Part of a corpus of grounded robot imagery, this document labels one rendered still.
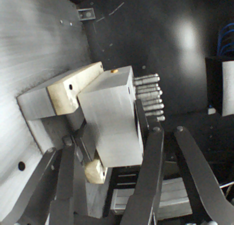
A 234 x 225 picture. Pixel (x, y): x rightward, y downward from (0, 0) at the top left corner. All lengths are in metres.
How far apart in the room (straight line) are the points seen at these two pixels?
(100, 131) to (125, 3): 0.38
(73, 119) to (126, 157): 0.11
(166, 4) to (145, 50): 0.16
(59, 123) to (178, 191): 0.31
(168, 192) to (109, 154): 0.25
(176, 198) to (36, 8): 0.47
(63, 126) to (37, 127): 0.06
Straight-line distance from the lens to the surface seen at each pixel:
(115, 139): 0.16
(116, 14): 0.45
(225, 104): 0.25
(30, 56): 0.21
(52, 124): 0.21
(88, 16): 0.46
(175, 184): 0.40
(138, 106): 0.17
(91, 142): 0.16
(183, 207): 0.40
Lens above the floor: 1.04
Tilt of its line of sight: 12 degrees down
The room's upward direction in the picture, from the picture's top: 80 degrees clockwise
